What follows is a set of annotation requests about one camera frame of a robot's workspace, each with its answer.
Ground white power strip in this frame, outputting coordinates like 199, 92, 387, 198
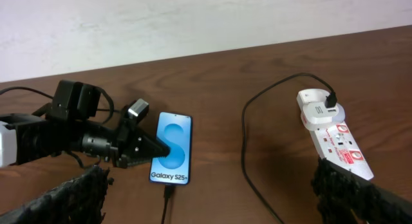
297, 89, 374, 180

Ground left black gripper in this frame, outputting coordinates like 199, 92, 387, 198
109, 116, 171, 169

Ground black USB charging cable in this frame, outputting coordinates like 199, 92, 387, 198
160, 72, 338, 224

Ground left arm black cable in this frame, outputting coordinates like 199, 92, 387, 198
0, 85, 122, 125

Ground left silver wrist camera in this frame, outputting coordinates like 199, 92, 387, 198
127, 98, 149, 122

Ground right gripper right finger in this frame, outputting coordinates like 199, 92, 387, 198
311, 158, 411, 224

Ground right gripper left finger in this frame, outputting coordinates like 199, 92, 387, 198
1, 166, 114, 224

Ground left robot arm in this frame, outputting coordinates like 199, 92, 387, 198
1, 80, 171, 169

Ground blue Galaxy smartphone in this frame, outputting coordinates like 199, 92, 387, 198
149, 112, 192, 185

